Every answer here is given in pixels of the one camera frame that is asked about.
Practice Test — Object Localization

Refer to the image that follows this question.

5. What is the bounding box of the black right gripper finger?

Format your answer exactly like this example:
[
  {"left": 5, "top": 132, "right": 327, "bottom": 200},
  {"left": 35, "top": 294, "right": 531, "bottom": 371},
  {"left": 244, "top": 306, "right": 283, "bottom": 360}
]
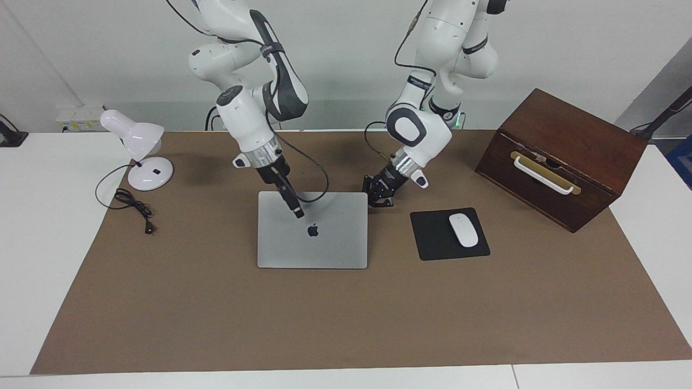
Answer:
[{"left": 275, "top": 176, "right": 305, "bottom": 219}]

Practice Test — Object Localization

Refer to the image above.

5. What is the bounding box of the silver grey laptop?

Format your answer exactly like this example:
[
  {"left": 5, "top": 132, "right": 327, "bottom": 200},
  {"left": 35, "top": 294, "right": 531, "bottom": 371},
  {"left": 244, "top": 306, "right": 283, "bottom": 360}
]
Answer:
[{"left": 257, "top": 191, "right": 369, "bottom": 270}]

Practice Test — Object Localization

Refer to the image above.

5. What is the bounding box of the black mouse pad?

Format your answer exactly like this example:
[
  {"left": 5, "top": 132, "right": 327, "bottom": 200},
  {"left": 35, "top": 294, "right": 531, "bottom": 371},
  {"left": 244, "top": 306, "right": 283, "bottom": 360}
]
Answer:
[{"left": 410, "top": 207, "right": 491, "bottom": 261}]

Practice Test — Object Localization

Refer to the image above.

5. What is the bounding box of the white computer mouse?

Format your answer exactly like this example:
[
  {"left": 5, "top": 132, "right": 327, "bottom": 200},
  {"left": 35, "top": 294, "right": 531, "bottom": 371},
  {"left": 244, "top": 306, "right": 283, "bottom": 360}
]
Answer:
[{"left": 449, "top": 213, "right": 480, "bottom": 248}]

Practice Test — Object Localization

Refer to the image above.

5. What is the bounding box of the brown table mat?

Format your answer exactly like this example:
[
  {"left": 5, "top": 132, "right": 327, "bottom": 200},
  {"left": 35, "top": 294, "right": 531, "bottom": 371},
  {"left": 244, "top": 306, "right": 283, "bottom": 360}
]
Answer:
[{"left": 30, "top": 130, "right": 692, "bottom": 375}]

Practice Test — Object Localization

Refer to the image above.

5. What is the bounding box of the white desk lamp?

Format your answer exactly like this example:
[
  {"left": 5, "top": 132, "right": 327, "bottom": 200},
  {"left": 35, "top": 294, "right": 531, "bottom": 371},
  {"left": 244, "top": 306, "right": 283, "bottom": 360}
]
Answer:
[{"left": 100, "top": 110, "right": 175, "bottom": 191}]

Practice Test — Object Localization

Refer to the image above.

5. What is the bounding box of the dark brown wooden box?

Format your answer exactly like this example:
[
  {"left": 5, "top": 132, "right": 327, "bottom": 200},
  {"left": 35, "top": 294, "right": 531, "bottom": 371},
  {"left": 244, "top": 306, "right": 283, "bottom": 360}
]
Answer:
[{"left": 475, "top": 88, "right": 648, "bottom": 233}]

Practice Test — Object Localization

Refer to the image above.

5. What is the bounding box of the black clamp base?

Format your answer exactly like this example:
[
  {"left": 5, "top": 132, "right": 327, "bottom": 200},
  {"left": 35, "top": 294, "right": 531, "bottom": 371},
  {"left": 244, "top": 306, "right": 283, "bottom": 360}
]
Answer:
[{"left": 0, "top": 115, "right": 29, "bottom": 147}]

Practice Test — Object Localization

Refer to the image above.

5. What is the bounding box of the black slanted stand pole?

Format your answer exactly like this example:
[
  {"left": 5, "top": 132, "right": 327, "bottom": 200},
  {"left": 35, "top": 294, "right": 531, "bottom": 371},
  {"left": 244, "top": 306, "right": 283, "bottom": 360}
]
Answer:
[{"left": 630, "top": 86, "right": 692, "bottom": 142}]

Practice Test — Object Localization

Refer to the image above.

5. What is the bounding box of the blue bin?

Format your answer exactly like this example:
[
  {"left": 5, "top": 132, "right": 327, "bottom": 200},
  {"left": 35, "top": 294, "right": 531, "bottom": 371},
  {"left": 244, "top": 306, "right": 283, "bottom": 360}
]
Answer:
[{"left": 668, "top": 135, "right": 692, "bottom": 190}]

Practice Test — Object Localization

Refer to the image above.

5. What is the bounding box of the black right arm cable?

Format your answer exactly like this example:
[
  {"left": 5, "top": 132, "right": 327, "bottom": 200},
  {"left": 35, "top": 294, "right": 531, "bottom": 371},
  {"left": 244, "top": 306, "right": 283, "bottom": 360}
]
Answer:
[{"left": 165, "top": 0, "right": 330, "bottom": 205}]

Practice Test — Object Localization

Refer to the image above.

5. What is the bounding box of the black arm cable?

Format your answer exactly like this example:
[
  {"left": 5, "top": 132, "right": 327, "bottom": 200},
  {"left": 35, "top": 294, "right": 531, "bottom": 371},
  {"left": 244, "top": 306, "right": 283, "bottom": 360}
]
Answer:
[
  {"left": 165, "top": 0, "right": 330, "bottom": 205},
  {"left": 363, "top": 0, "right": 438, "bottom": 163}
]

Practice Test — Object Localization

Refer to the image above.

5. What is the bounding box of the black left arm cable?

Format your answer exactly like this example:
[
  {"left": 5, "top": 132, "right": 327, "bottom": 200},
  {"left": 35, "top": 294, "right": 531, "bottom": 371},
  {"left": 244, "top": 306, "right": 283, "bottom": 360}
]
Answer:
[{"left": 363, "top": 0, "right": 438, "bottom": 163}]

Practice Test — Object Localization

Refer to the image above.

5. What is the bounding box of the black lamp power cord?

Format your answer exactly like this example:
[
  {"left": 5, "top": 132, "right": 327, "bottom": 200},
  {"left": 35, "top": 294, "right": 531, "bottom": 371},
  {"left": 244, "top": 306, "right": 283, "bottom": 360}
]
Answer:
[{"left": 95, "top": 165, "right": 157, "bottom": 234}]

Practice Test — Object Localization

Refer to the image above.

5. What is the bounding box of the white box handle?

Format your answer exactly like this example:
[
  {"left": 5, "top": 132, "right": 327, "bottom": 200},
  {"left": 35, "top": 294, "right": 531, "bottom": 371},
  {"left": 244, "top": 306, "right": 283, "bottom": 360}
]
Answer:
[{"left": 514, "top": 156, "right": 575, "bottom": 195}]

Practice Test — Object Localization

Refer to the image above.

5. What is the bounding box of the gold handle plate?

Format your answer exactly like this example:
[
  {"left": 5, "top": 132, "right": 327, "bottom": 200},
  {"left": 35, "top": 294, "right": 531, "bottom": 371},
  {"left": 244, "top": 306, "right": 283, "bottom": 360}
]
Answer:
[{"left": 510, "top": 151, "right": 582, "bottom": 196}]

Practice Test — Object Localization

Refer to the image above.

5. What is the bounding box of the white wall power strip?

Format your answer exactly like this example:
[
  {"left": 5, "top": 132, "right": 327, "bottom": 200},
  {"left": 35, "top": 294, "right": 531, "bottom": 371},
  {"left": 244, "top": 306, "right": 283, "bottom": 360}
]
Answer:
[{"left": 57, "top": 106, "right": 106, "bottom": 132}]

